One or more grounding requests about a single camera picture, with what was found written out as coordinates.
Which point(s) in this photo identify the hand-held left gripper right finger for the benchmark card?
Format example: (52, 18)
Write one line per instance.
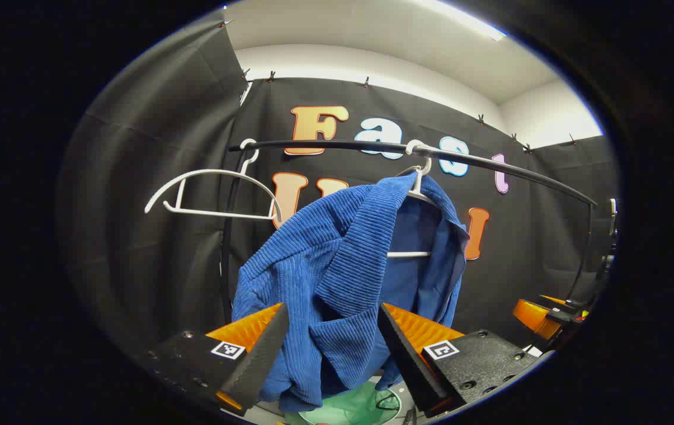
(408, 360)

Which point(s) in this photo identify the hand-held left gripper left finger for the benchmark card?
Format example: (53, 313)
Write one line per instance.
(257, 360)

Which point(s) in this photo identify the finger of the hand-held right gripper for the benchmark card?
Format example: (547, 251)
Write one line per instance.
(567, 310)
(535, 319)

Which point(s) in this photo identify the white plastic hanger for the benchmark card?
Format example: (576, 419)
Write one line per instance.
(409, 255)
(219, 172)

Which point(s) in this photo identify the black clothes rail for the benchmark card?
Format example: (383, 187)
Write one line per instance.
(343, 143)

